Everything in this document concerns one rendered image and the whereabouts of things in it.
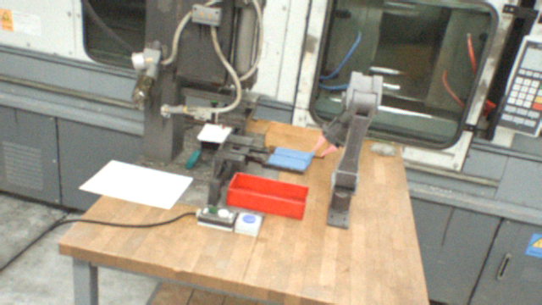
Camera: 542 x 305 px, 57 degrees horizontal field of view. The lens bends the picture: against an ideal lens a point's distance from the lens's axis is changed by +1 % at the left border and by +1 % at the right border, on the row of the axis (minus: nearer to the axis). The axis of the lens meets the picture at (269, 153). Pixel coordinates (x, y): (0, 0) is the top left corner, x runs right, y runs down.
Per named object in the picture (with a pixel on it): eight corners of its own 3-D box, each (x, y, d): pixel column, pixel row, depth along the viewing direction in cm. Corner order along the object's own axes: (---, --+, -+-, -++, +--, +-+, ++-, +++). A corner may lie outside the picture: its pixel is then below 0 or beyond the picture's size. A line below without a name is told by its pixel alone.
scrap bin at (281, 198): (302, 220, 154) (305, 204, 152) (225, 205, 157) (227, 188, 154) (306, 202, 165) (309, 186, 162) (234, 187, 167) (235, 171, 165)
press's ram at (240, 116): (247, 137, 163) (258, 49, 150) (172, 123, 165) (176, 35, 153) (257, 119, 179) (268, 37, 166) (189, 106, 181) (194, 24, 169)
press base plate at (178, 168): (262, 228, 153) (262, 219, 152) (109, 196, 158) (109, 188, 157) (289, 146, 211) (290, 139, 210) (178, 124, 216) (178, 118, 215)
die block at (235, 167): (240, 182, 171) (241, 163, 168) (212, 176, 172) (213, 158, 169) (251, 158, 189) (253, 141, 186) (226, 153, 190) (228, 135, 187)
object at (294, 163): (308, 170, 181) (309, 163, 180) (268, 163, 183) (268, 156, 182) (310, 163, 188) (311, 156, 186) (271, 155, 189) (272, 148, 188)
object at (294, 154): (312, 162, 188) (313, 155, 187) (273, 154, 190) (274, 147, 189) (314, 154, 195) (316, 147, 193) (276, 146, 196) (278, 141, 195)
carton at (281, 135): (323, 160, 198) (327, 142, 194) (262, 148, 200) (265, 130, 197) (325, 147, 209) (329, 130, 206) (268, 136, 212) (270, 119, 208)
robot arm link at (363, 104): (334, 178, 163) (354, 87, 147) (353, 182, 163) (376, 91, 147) (333, 188, 158) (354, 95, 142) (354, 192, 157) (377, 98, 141)
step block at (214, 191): (216, 206, 155) (218, 181, 151) (207, 204, 155) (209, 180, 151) (221, 196, 161) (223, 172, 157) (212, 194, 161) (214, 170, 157)
